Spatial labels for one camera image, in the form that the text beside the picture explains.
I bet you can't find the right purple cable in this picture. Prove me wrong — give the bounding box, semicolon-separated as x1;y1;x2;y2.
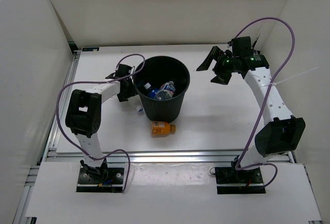
234;17;295;189

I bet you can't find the left blue corner label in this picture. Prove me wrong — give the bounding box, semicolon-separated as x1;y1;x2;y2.
81;47;100;52

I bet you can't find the clear bottle blue label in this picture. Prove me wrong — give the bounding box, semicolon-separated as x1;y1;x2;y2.
144;83;159;99

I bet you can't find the black plastic waste bin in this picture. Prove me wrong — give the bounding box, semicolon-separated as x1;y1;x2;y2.
133;56;190;123

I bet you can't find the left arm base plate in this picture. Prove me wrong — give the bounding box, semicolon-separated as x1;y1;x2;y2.
76;165;125;193

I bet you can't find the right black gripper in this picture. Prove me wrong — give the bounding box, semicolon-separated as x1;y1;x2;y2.
196;46;239;85

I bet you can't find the aluminium front rail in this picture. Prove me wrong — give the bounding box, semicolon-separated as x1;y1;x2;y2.
46;149;291;163

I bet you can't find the orange juice bottle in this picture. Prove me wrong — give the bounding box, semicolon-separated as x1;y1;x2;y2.
151;121;176;137

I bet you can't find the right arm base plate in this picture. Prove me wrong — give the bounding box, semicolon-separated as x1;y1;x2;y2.
210;167;266;195

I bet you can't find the clear water bottle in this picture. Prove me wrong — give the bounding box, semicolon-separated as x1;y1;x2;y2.
136;105;143;113

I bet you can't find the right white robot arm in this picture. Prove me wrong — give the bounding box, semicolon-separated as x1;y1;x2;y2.
197;36;306;183

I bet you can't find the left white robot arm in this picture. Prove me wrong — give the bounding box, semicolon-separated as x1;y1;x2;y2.
65;64;137;183

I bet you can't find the purple cable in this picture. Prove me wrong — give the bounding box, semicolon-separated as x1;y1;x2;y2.
56;53;145;193
234;17;295;189

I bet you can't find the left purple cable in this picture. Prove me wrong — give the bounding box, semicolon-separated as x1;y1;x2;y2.
56;53;145;193

